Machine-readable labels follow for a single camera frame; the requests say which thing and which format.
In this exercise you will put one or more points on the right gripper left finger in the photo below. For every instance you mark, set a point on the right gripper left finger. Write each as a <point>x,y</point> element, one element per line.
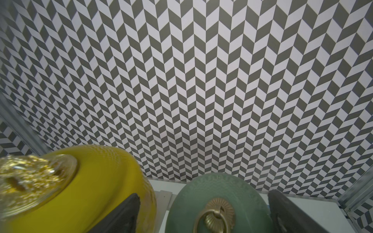
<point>123,219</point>

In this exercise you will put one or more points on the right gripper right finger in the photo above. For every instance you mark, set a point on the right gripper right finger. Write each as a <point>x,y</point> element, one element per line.
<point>288,217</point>

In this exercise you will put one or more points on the yellow tea canister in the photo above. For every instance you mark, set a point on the yellow tea canister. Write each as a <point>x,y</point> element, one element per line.
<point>71,190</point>

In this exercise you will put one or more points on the green tea canister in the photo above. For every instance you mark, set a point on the green tea canister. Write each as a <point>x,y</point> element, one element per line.
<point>219,203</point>

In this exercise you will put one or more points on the blue white slatted shelf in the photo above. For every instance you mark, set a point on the blue white slatted shelf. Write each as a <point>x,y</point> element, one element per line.
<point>164,201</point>

